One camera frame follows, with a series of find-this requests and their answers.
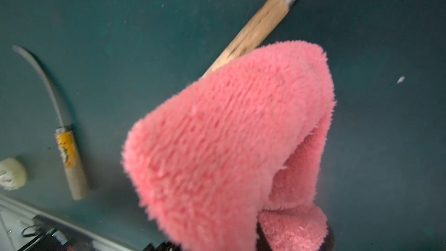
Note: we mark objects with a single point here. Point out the pink rag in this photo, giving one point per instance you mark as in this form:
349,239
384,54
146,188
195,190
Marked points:
237,154

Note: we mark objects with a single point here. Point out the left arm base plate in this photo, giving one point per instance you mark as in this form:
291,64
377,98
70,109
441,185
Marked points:
46,237

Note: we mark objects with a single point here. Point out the white rope ball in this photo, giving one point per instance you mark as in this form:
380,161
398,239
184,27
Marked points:
13,174

